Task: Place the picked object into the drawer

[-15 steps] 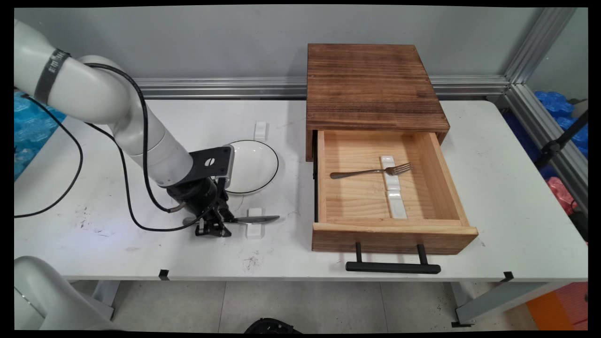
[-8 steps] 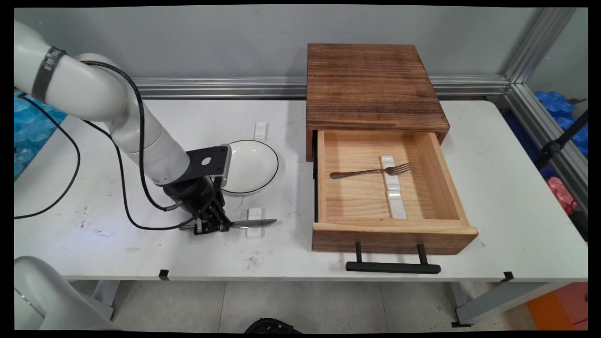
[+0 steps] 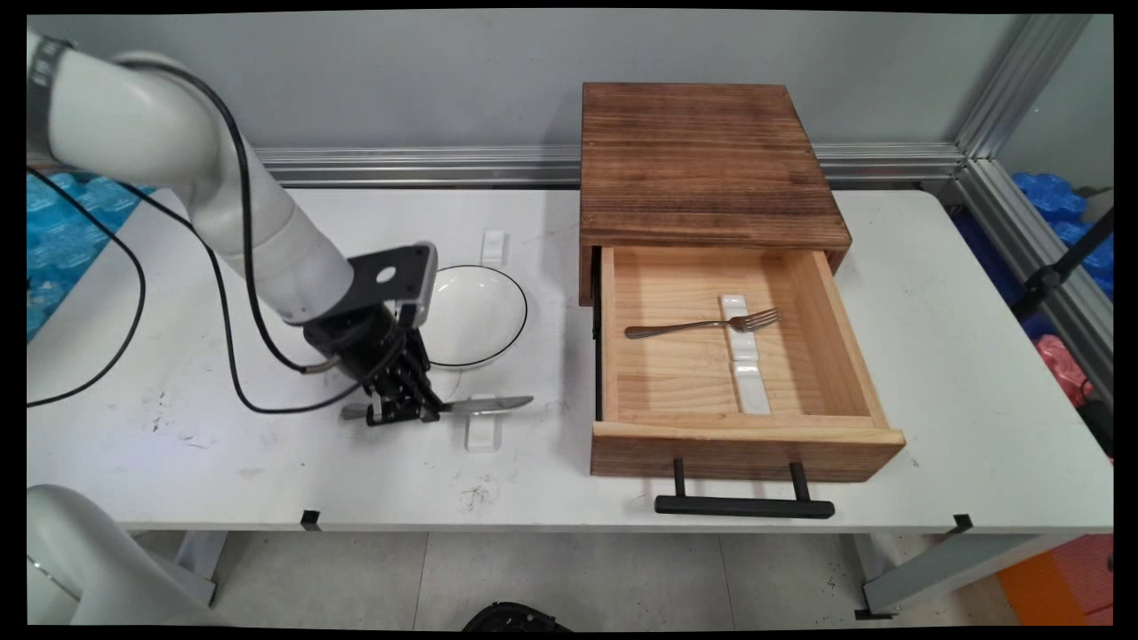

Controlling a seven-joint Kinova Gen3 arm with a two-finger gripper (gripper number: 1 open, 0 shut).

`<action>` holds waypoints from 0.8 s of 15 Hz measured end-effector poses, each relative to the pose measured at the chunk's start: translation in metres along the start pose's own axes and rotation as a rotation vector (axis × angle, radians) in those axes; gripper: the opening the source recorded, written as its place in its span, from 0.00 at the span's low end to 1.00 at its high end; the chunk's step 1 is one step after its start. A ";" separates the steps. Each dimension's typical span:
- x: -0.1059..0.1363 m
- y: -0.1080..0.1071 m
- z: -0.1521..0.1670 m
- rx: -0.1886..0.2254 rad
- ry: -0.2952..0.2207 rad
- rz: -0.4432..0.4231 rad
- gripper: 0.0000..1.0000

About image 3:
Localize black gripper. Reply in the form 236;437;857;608
303;305;444;427

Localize steel table knife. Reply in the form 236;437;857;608
341;396;535;421

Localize white plate with black rim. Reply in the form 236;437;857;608
423;265;529;369

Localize black round object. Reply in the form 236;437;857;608
462;602;573;632

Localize grey table leg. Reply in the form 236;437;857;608
853;532;1082;621
172;532;220;608

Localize steel fork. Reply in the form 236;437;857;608
624;308;783;340

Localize light blue bubble wrap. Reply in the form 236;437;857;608
27;172;157;343

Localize dark wooden drawer cabinet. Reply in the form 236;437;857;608
579;83;853;308

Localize red plastic bag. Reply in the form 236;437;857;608
1034;334;1096;409

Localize orange box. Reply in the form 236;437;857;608
996;533;1114;628

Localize black tripod stand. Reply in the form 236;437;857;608
1014;206;1114;323

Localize blue plastic bags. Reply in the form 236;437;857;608
1012;172;1114;300

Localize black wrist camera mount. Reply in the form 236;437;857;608
346;242;439;326

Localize black cable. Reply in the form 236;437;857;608
27;167;148;409
123;180;421;417
116;58;344;375

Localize long aluminium frame rail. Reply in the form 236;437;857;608
27;142;966;189

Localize light wooden drawer, black handle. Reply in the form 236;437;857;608
590;246;907;520

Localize aluminium frame side rail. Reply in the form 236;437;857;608
953;158;1114;396

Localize aluminium frame post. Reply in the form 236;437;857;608
956;13;1096;163

